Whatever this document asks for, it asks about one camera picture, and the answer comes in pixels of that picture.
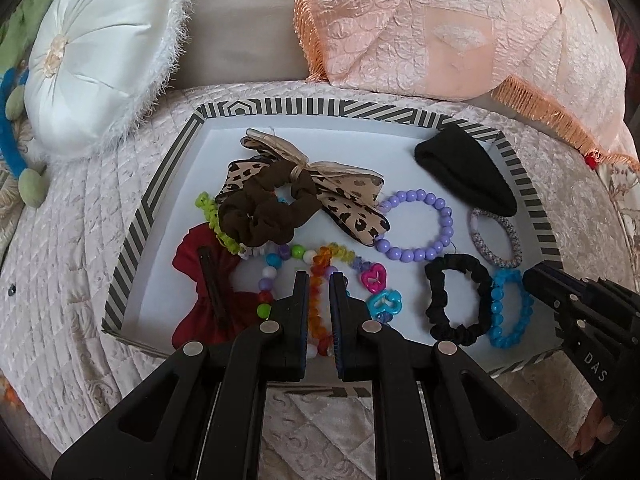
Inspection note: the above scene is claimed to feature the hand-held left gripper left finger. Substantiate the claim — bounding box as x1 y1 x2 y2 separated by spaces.
51 270 311 480

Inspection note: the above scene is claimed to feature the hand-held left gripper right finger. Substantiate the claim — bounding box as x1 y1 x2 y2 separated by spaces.
328 271 594 480

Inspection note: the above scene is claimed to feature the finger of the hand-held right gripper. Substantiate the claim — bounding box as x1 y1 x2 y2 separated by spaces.
522 268 584 344
532 262 602 297

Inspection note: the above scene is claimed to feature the rainbow crystal bead bracelet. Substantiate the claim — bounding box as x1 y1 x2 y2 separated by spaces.
305 242 373 357

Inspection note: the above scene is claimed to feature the blue bead bracelet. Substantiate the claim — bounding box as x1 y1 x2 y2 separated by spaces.
487 267 536 350

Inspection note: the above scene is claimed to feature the braided pink grey hair tie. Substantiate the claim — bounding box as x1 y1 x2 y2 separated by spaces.
469 206 523 268

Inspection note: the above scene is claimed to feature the multicoloured round bead bracelet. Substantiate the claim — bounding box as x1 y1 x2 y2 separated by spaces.
240 241 326 360

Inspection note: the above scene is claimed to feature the leopard print hair bow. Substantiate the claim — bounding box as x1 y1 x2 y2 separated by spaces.
220 128 391 248

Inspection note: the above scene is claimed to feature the purple bead bracelet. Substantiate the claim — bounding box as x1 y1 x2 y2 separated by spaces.
374 189 455 263

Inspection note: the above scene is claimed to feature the brown scrunchie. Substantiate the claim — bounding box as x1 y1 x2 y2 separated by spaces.
218 162 319 247

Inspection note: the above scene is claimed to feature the black fabric headband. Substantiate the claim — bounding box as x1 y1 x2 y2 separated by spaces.
414 125 518 217

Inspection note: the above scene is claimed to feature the green bead bracelet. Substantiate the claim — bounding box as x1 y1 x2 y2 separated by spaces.
195 191 251 258

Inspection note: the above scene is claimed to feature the striped-rim white tray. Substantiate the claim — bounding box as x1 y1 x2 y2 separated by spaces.
100 100 565 378

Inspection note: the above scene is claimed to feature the person's right hand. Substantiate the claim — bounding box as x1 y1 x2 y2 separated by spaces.
572 401 624 458

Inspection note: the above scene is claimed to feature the floral embroidered cloth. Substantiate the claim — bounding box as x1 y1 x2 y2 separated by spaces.
585 150 640 262

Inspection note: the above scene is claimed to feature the black scrunchie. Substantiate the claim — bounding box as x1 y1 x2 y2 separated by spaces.
424 253 496 347

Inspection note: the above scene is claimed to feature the red fabric hair bow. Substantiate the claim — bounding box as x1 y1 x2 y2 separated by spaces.
171 223 273 350

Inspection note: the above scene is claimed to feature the cream quilted bedspread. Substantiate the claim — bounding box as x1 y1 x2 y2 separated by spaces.
0 77 640 480

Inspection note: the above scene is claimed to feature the peach fringed pillow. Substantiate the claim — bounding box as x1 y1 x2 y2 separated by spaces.
287 0 640 168

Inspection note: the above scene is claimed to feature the beige cushion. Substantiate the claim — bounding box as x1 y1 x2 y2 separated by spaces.
170 0 326 93

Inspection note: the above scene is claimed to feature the white round satin pillow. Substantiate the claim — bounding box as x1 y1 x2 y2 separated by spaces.
22 0 193 162

